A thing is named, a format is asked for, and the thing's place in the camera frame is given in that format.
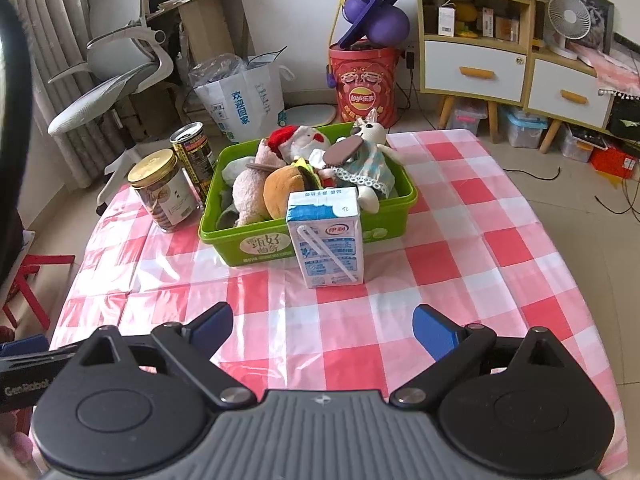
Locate grey white office chair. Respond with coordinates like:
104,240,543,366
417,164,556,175
47,0,176,216

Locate tall wooden shelf cabinet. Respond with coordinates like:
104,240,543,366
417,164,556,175
412,0,538,143

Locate red stool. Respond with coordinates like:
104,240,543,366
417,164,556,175
0,254,76,333

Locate rabbit doll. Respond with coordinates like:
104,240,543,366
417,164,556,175
320,116,406,211

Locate santa claus plush toy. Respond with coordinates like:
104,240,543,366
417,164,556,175
267,125,333,166

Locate tin can with pull tab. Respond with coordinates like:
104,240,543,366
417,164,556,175
169,122,218,201

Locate pink plastic sheet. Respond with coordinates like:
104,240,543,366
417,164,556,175
570,40,640,103

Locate white desk fan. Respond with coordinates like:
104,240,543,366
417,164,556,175
545,0,591,61

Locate yellow toy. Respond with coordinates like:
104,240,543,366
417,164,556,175
452,2,478,38

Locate red white checkered tablecloth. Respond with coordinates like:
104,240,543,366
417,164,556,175
27,129,628,480

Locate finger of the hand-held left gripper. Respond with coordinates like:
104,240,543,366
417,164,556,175
0,334,78,372

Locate low wooden drawer cabinet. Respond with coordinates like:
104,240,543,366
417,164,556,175
522,40,617,155

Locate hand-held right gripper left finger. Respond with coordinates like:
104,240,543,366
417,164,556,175
75,302,258,408

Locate person's left hand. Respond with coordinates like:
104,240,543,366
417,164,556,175
0,432,38,480

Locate white paper bag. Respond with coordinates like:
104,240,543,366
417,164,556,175
192,47,291,143

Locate wooden desk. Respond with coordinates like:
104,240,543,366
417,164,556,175
145,0,251,126

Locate cookie jar with gold lid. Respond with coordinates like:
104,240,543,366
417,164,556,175
126,149,200,233

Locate clear storage box pink contents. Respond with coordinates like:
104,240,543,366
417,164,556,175
447,100,488,136

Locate clear plastic bag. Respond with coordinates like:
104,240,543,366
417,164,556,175
189,52,251,86

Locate white cloth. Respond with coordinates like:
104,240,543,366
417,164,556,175
220,156,257,184

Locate dark picture frame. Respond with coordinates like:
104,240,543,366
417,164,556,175
567,0,616,53

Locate pink plush toy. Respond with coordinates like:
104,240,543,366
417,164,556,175
231,137,281,226

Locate green plastic bin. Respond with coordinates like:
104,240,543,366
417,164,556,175
199,121,418,267

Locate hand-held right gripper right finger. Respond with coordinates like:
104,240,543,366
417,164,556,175
390,304,568,408

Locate small clear storage box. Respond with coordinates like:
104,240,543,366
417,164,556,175
560,125,596,163

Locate black bag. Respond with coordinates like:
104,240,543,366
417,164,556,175
605,95,640,141

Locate white floor scale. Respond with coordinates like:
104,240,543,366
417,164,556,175
277,104,337,128

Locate red box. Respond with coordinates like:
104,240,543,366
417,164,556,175
590,142,638,181

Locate purple jump ball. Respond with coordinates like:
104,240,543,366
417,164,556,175
337,0,411,48

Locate grey curtain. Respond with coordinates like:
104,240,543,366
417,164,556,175
10,0,106,188

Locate burger plush toy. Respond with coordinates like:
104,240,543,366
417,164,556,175
263,157,326,220

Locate blue white milk carton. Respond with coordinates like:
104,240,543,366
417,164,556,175
286,186,365,289

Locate red printed bucket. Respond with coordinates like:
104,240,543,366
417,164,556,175
328,42,402,128

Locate blue lidded storage box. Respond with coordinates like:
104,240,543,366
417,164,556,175
502,107,548,148

